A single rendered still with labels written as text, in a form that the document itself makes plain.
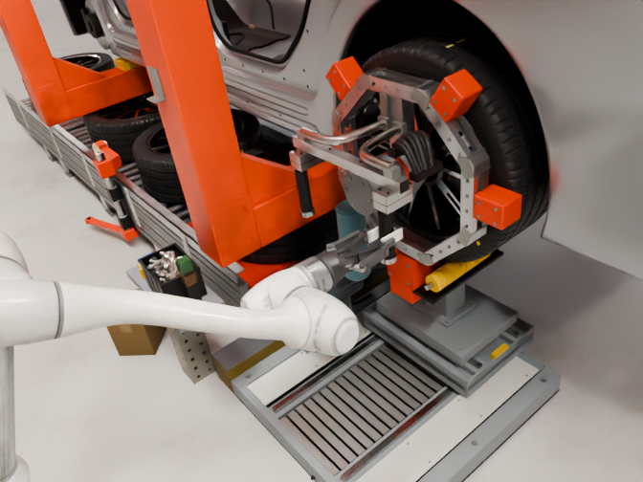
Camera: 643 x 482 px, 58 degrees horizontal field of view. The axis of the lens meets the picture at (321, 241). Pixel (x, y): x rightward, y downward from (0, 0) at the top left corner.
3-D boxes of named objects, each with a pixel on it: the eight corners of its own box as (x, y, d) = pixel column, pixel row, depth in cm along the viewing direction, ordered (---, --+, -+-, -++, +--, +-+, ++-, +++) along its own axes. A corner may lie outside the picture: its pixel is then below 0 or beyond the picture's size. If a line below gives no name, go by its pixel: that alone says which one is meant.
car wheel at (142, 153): (118, 194, 303) (103, 153, 289) (196, 140, 348) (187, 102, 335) (219, 214, 273) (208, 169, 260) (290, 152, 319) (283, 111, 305)
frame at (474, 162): (485, 279, 164) (494, 94, 133) (470, 291, 160) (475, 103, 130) (357, 212, 201) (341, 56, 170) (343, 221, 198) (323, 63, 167)
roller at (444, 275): (496, 255, 187) (497, 241, 184) (433, 299, 174) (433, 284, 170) (481, 249, 191) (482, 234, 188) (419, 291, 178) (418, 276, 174)
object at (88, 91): (158, 89, 357) (142, 32, 337) (76, 118, 333) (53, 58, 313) (146, 84, 368) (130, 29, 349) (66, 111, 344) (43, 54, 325)
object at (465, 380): (532, 343, 208) (535, 323, 202) (466, 400, 191) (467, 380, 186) (428, 284, 242) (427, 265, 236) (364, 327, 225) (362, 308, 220)
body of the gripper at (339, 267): (313, 276, 139) (343, 259, 144) (335, 293, 134) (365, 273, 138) (309, 251, 135) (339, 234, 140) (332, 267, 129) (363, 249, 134)
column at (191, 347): (216, 370, 228) (189, 287, 204) (194, 383, 223) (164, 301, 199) (204, 357, 234) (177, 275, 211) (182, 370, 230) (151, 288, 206)
